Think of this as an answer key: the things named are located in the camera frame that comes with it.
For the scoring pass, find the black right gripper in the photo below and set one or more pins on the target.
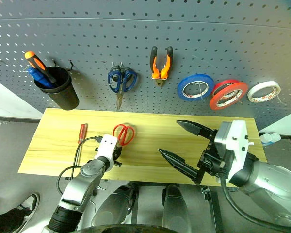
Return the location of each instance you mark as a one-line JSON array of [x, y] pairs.
[[213, 162]]

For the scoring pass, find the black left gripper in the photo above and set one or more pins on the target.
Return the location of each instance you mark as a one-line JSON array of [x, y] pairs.
[[117, 151]]

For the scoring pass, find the red tape roll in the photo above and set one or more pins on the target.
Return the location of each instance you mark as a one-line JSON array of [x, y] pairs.
[[214, 100], [219, 85]]

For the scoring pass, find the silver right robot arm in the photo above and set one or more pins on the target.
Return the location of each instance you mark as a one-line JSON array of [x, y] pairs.
[[269, 177]]

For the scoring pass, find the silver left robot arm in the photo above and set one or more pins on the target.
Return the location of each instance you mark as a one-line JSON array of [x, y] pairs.
[[87, 170]]

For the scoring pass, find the blue tape roll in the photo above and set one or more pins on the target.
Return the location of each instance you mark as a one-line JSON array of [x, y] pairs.
[[182, 88]]

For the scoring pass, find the clear plastic bottle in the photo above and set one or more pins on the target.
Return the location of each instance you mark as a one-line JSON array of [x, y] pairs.
[[265, 140], [275, 137]]

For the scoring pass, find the black plastic cup holder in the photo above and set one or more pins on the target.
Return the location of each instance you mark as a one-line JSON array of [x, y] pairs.
[[63, 94]]

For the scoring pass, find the white tape roll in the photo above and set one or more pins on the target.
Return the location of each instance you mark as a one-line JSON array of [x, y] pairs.
[[253, 91]]

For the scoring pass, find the metal scissors hook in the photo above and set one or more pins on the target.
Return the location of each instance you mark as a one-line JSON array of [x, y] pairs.
[[117, 65]]

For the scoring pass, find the black white sneaker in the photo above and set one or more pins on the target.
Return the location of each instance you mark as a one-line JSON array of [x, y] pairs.
[[30, 206]]

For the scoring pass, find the grey metal pegboard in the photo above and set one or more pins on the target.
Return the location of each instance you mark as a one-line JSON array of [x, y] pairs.
[[135, 36]]

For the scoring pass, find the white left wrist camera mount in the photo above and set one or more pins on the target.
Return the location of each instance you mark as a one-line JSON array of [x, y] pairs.
[[108, 148]]

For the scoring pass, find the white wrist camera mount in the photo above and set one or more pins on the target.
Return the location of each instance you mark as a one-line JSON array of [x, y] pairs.
[[108, 148], [235, 140]]

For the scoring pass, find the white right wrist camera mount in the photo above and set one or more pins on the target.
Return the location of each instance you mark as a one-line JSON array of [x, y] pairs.
[[235, 140]]

